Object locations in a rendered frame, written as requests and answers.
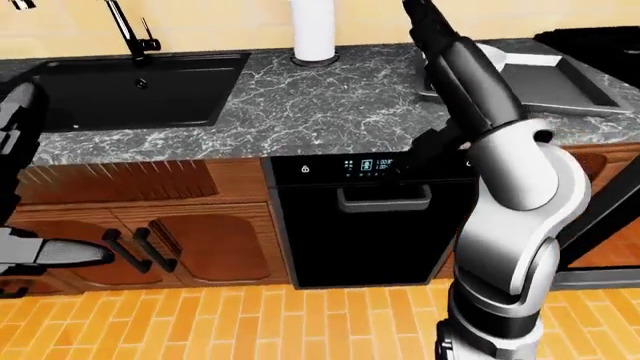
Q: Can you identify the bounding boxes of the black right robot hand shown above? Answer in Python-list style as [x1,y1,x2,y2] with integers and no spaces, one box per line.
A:
[402,0,462,51]

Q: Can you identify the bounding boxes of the black grey left robot hand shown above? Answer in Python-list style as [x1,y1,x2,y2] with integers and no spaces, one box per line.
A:
[0,226,116,300]

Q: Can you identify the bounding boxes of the grey rectangular tray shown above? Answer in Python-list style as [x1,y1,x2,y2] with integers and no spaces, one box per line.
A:
[416,50,636,118]

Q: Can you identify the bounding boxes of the wooden cabinet door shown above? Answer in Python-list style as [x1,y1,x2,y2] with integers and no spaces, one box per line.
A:
[110,201,292,288]
[7,207,174,297]

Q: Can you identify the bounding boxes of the wooden ridged drawer front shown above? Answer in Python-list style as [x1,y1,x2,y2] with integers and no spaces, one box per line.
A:
[16,157,270,207]

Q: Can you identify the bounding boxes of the white paper towel roll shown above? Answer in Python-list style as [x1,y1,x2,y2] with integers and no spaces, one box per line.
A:
[290,0,338,62]

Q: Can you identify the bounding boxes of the grey round towel holder base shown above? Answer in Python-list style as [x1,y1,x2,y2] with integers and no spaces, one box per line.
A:
[290,51,342,69]

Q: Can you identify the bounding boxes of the black stove top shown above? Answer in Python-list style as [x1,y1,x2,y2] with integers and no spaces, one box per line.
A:
[533,24,640,93]

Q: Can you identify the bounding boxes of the black kitchen sink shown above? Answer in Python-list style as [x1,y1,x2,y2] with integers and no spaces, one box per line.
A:
[0,51,252,133]

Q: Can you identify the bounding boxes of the black dishwasher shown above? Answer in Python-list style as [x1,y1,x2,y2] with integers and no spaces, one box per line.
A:
[260,147,482,291]

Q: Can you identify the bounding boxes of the black faucet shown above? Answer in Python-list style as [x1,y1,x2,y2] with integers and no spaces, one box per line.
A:
[102,0,163,64]

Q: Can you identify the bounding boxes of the black cabinet door handle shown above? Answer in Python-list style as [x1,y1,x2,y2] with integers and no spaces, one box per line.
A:
[131,226,179,274]
[101,228,153,274]

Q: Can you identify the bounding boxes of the black dishwasher handle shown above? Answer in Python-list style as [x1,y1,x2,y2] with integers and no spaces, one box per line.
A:
[335,182,433,214]

